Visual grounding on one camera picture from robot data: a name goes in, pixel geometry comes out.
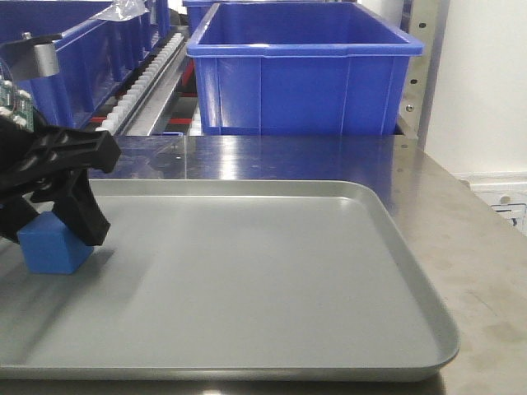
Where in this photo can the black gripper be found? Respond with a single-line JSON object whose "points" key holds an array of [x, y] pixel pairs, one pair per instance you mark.
{"points": [[51, 164]]}

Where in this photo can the blue foam cube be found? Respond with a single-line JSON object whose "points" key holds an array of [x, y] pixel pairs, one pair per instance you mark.
{"points": [[50, 247]]}

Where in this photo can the blue plastic bin left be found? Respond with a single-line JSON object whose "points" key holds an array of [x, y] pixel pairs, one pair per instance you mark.
{"points": [[95, 57]]}

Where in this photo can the blue plastic bin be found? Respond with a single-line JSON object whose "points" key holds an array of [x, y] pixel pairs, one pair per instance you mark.
{"points": [[95, 57], [197, 9], [299, 68]]}

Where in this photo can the grey plastic tray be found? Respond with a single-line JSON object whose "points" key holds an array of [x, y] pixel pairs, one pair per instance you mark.
{"points": [[230, 280]]}

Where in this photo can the clear plastic bag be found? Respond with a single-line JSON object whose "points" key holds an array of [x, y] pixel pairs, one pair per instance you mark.
{"points": [[122, 10]]}

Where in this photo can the blue plastic bin rear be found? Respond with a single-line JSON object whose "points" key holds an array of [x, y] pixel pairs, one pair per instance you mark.
{"points": [[197, 9]]}

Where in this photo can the blue plastic bin right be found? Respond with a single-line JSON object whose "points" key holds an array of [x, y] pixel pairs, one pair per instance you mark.
{"points": [[299, 68]]}

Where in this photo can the white roller conveyor rail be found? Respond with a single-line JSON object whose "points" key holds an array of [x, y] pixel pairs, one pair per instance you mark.
{"points": [[142, 110]]}

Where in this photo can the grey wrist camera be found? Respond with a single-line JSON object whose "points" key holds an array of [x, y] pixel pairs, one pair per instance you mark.
{"points": [[31, 57]]}

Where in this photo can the perforated metal shelf post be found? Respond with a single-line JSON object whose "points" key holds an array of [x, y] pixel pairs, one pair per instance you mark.
{"points": [[426, 21]]}

